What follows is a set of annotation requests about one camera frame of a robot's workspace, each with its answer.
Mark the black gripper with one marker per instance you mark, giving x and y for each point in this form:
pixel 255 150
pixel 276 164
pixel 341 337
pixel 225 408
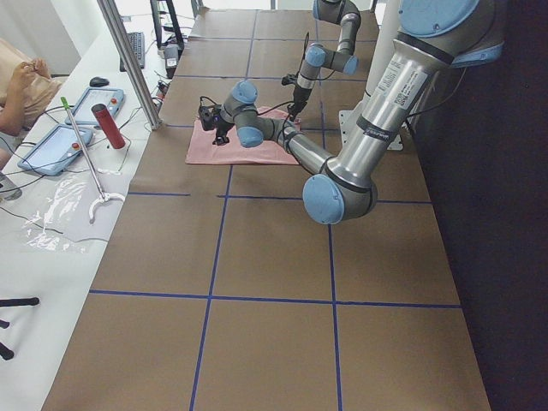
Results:
pixel 297 97
pixel 223 127

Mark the pink Snoopy t-shirt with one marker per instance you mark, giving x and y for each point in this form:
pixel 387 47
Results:
pixel 203 150

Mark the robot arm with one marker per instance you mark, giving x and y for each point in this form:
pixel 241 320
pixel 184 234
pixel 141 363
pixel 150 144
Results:
pixel 315 56
pixel 431 36

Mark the black power adapter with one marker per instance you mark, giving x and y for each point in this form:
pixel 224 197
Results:
pixel 171 59

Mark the far blue teach pendant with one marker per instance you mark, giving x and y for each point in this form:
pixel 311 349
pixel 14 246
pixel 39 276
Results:
pixel 111 98

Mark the blue teach pendant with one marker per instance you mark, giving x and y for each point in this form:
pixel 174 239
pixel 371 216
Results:
pixel 54 153
pixel 111 98

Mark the red cylinder tube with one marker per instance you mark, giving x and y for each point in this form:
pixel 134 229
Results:
pixel 107 124

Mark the black monitor stand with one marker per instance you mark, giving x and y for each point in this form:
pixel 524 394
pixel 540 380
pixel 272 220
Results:
pixel 166 25

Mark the reacher grabber stick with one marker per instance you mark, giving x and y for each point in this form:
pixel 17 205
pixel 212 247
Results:
pixel 103 197

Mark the black keyboard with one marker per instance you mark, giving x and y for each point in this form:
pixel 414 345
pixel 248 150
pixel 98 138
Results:
pixel 137 43

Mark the black computer mouse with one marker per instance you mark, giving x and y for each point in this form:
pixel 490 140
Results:
pixel 98 82

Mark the near blue teach pendant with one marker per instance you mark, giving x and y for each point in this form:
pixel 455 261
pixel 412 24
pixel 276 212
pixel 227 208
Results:
pixel 54 153

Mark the clear plastic bag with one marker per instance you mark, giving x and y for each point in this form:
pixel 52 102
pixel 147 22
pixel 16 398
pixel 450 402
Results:
pixel 48 208

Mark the seated person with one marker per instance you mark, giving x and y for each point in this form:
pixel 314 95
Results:
pixel 27 88

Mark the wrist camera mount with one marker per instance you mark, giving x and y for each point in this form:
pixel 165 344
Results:
pixel 208 113
pixel 289 79

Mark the aluminium frame post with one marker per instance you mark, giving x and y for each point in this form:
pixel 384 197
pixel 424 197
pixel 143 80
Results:
pixel 118 32

